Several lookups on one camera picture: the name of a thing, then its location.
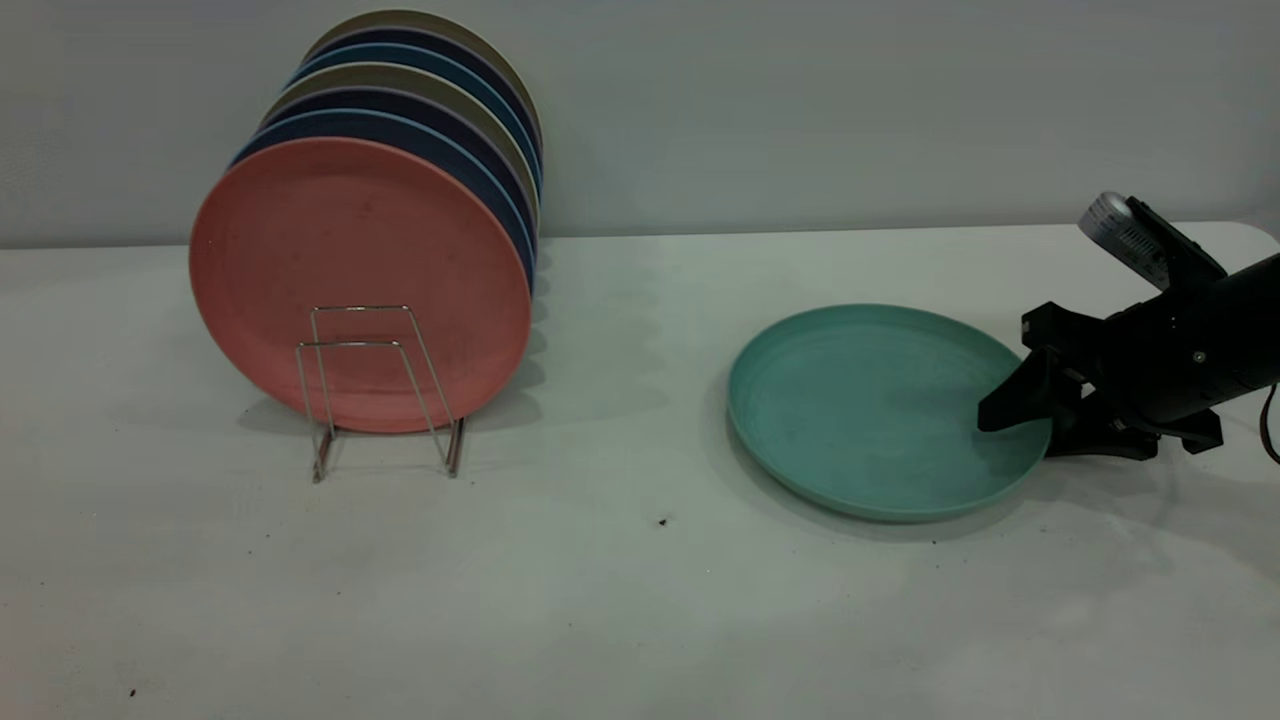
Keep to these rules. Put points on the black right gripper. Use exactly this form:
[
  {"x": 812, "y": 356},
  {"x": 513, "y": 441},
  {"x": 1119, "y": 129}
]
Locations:
[{"x": 1170, "y": 355}]

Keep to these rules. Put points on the green round plate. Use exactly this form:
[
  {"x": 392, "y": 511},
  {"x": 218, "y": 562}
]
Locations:
[{"x": 870, "y": 410}]

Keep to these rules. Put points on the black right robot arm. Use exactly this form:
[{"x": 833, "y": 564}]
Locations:
[{"x": 1262, "y": 320}]

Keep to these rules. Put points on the pink round plate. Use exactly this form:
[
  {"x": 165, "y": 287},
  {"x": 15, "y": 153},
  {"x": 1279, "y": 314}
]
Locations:
[{"x": 350, "y": 260}]

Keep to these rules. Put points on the blue round plate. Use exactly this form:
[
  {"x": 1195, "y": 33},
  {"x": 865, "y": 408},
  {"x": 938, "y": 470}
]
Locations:
[{"x": 420, "y": 57}]

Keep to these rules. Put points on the navy plate light blue rim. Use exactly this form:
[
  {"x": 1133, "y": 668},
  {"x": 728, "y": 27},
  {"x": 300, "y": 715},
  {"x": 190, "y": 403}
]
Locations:
[{"x": 385, "y": 124}]

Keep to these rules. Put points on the beige round plate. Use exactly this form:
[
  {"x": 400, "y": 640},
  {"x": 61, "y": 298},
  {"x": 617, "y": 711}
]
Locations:
[
  {"x": 400, "y": 77},
  {"x": 420, "y": 19}
]

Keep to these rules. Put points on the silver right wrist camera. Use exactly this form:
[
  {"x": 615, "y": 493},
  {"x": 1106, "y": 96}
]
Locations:
[{"x": 1125, "y": 235}]

